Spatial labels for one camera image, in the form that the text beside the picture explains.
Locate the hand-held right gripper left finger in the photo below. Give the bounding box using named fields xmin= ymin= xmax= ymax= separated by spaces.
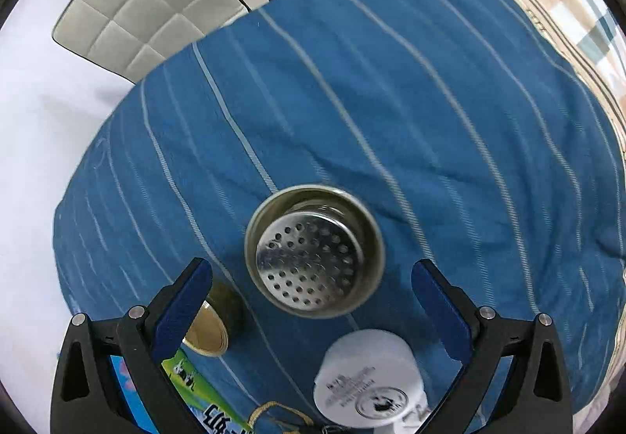
xmin=50 ymin=258 xmax=213 ymax=434

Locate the white round jar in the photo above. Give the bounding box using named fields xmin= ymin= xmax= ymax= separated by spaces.
xmin=313 ymin=329 xmax=427 ymax=430

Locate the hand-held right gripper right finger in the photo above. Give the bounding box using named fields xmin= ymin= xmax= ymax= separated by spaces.
xmin=412 ymin=259 xmax=574 ymax=434

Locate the small gold tin can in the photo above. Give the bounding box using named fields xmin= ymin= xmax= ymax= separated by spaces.
xmin=182 ymin=280 xmax=245 ymax=357

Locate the blue printed cardboard box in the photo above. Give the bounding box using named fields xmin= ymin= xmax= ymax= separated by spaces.
xmin=108 ymin=348 xmax=252 ymax=434

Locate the perforated steel tea strainer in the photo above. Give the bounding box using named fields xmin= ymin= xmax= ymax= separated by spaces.
xmin=243 ymin=185 xmax=386 ymax=318

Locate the white bed sheet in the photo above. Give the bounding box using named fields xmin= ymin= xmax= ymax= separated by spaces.
xmin=0 ymin=0 xmax=148 ymax=415

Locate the blue striped printed blanket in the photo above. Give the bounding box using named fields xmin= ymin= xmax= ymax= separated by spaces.
xmin=53 ymin=0 xmax=626 ymax=434

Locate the white quilted headboard panel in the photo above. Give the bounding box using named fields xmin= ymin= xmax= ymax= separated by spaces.
xmin=53 ymin=0 xmax=250 ymax=85

